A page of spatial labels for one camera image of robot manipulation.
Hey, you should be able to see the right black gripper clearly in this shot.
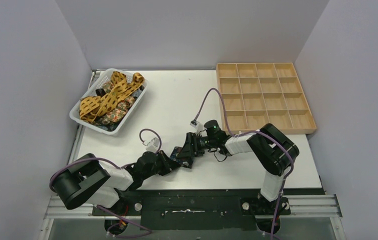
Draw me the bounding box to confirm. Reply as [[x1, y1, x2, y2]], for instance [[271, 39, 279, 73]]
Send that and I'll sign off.
[[178, 132, 216, 159]]

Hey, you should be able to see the wooden compartment tray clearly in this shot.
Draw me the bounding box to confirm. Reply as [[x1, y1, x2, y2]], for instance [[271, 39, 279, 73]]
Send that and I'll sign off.
[[216, 62, 317, 135]]

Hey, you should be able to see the dark floral tie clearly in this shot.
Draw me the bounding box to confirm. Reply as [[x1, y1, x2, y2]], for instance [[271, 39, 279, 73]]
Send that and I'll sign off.
[[169, 146, 194, 169]]

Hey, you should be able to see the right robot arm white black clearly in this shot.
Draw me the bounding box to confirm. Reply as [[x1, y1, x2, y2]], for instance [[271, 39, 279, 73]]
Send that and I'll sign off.
[[170, 119, 300, 202]]

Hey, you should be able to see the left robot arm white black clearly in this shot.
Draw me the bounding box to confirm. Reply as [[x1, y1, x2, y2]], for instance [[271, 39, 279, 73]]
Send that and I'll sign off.
[[49, 150, 180, 215]]

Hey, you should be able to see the beige floral tie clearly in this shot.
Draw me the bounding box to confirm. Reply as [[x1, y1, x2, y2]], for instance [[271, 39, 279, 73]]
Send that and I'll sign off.
[[93, 85, 145, 126]]

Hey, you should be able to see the yellow patterned tie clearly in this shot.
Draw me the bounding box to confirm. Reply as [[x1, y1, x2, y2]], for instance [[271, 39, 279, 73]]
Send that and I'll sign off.
[[78, 70, 145, 124]]

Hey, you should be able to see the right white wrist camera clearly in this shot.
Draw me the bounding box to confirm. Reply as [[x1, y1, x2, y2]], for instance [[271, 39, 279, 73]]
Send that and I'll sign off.
[[190, 120, 205, 134]]

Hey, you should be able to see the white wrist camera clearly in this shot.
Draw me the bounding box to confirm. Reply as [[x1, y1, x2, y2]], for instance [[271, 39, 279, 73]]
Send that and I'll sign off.
[[190, 120, 205, 134], [142, 137, 161, 153]]

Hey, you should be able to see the thin black cable loop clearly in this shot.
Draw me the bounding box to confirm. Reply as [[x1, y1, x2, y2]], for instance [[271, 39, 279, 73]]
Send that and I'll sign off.
[[212, 150, 230, 163]]

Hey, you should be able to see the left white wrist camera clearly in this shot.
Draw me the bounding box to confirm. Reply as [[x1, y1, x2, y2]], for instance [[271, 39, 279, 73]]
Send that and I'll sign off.
[[142, 137, 161, 153]]

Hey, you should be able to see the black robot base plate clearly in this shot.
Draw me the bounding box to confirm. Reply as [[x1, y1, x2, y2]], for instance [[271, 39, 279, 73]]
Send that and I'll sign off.
[[92, 189, 291, 231]]

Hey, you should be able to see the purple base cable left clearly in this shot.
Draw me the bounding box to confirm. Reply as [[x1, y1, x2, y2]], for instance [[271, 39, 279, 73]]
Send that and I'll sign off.
[[96, 205, 153, 239]]

